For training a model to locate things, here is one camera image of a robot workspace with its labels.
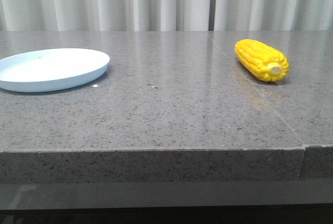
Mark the light blue round plate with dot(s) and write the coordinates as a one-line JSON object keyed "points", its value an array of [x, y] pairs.
{"points": [[52, 69]]}

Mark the white pleated curtain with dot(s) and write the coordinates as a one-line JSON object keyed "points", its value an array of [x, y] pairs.
{"points": [[166, 15]]}

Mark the yellow corn cob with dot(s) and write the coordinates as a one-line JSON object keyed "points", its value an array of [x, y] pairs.
{"points": [[261, 60]]}

